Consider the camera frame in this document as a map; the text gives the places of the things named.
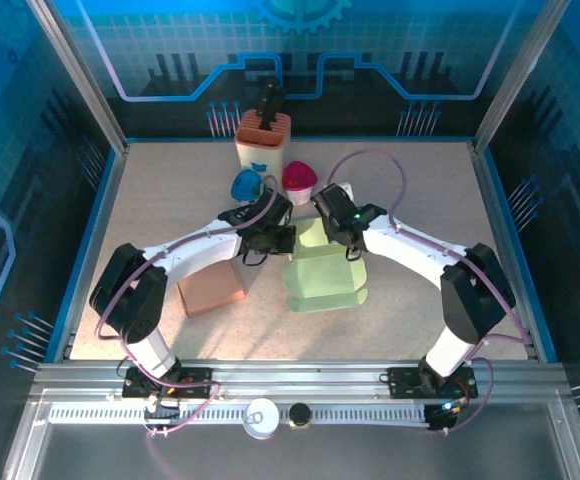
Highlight green paper box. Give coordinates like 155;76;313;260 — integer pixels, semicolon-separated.
283;215;370;315

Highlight pink paper box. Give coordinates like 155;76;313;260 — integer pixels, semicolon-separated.
176;262;247;318

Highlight white cup blue lid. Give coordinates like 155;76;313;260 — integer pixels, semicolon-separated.
230;168;266;202

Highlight white cup pink lid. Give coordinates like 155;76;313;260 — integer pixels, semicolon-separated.
281;160;319;206

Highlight cream knife block orange top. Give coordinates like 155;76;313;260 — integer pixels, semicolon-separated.
234;110;293;184

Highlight black round knob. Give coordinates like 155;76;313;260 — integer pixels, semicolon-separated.
288;401;312;429

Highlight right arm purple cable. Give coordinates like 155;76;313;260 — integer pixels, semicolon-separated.
327;149;531;435

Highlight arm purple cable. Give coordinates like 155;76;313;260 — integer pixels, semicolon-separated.
93;174;279;441
327;149;531;435

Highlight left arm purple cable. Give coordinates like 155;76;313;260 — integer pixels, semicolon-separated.
93;174;279;441

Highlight black knife handle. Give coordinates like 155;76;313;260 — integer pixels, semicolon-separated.
255;77;287;134

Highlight aluminium front rail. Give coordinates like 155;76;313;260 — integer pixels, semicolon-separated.
29;359;566;401

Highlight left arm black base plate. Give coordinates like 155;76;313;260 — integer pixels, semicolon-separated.
121;367;214;400

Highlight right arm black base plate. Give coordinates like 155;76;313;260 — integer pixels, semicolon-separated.
387;366;479;400

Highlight white slotted cable duct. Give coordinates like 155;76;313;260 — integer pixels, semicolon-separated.
48;403;431;427

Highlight right aluminium frame post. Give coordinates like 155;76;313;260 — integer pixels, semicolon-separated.
472;0;566;154

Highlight aluminium frame post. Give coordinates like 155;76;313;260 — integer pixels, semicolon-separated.
472;0;566;154
27;0;131;154

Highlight left aluminium frame post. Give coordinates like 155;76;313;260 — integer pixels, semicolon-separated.
27;0;131;154

